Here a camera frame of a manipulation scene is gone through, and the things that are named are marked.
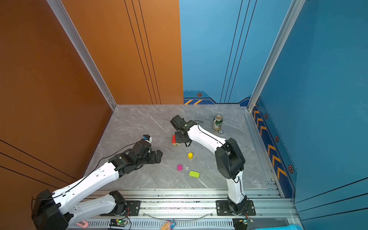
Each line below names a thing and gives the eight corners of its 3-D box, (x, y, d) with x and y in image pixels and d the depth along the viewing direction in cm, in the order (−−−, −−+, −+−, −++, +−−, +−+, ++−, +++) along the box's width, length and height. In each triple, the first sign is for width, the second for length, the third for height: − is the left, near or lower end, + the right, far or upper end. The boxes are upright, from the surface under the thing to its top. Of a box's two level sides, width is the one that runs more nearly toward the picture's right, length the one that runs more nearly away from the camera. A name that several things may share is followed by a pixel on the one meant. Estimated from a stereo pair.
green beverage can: (212, 131, 107) (214, 121, 98) (211, 125, 111) (213, 115, 102) (220, 131, 107) (223, 121, 98) (219, 125, 111) (222, 115, 102)
